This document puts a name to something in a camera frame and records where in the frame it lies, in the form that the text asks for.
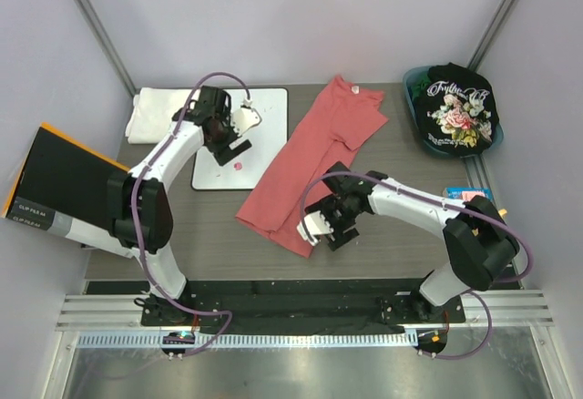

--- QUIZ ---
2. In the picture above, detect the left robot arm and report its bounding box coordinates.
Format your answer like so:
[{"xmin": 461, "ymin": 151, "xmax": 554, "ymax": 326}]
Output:
[{"xmin": 107, "ymin": 86, "xmax": 261, "ymax": 325}]

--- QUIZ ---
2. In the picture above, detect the pink sticky note pad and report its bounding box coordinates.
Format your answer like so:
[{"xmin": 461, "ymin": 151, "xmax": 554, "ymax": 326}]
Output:
[{"xmin": 461, "ymin": 190, "xmax": 486, "ymax": 201}]

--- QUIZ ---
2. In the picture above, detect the pink t shirt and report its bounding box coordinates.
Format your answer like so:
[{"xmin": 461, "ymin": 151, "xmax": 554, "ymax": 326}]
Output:
[{"xmin": 236, "ymin": 76, "xmax": 388, "ymax": 258}]

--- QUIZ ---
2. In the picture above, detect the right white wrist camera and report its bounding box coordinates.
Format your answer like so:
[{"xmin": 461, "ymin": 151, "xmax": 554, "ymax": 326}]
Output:
[{"xmin": 297, "ymin": 211, "xmax": 332, "ymax": 246}]

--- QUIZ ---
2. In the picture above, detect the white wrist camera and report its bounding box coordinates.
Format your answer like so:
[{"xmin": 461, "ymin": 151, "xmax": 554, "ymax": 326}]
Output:
[
  {"xmin": 297, "ymin": 211, "xmax": 332, "ymax": 246},
  {"xmin": 230, "ymin": 106, "xmax": 262, "ymax": 137}
]

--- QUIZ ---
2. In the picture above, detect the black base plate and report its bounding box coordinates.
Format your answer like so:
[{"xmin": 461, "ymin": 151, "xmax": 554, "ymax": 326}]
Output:
[{"xmin": 134, "ymin": 279, "xmax": 465, "ymax": 336}]

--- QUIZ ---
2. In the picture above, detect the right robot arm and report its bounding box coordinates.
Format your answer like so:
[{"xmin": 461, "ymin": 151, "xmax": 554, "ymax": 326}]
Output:
[{"xmin": 297, "ymin": 162, "xmax": 520, "ymax": 322}]

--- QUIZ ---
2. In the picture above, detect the folded white t shirt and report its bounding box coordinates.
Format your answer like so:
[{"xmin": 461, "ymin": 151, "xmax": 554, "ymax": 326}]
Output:
[{"xmin": 125, "ymin": 87, "xmax": 190, "ymax": 145}]

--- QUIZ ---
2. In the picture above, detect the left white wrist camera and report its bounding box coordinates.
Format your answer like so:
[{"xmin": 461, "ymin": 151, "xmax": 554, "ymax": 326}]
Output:
[{"xmin": 230, "ymin": 106, "xmax": 262, "ymax": 137}]

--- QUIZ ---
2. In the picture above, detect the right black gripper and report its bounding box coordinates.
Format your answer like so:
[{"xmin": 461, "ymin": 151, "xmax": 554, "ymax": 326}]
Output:
[{"xmin": 305, "ymin": 193, "xmax": 363, "ymax": 250}]

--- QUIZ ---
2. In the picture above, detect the slotted cable duct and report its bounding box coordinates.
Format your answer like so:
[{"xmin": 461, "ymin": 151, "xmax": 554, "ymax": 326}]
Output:
[{"xmin": 77, "ymin": 330, "xmax": 418, "ymax": 351}]

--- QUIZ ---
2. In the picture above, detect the black floral t shirt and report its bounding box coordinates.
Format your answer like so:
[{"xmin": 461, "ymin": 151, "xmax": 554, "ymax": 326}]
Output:
[{"xmin": 411, "ymin": 63, "xmax": 500, "ymax": 158}]

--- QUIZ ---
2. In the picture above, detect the teal plastic basket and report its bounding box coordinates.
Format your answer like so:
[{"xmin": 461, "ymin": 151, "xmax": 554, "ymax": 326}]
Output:
[{"xmin": 403, "ymin": 66, "xmax": 505, "ymax": 159}]

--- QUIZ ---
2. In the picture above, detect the blue picture book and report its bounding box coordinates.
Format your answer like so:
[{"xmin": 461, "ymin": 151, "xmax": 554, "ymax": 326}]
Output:
[{"xmin": 443, "ymin": 187, "xmax": 493, "ymax": 201}]

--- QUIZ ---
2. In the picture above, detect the aluminium frame rail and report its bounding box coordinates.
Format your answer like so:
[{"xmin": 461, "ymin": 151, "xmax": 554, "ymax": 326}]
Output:
[{"xmin": 56, "ymin": 290, "xmax": 555, "ymax": 331}]

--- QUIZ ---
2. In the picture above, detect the black orange clip file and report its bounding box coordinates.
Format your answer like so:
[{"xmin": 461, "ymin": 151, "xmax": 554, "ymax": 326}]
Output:
[{"xmin": 1, "ymin": 123, "xmax": 132, "ymax": 258}]

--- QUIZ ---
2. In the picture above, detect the white dry-erase board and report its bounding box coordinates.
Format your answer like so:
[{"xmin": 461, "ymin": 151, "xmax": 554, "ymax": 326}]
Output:
[{"xmin": 191, "ymin": 87, "xmax": 288, "ymax": 190}]

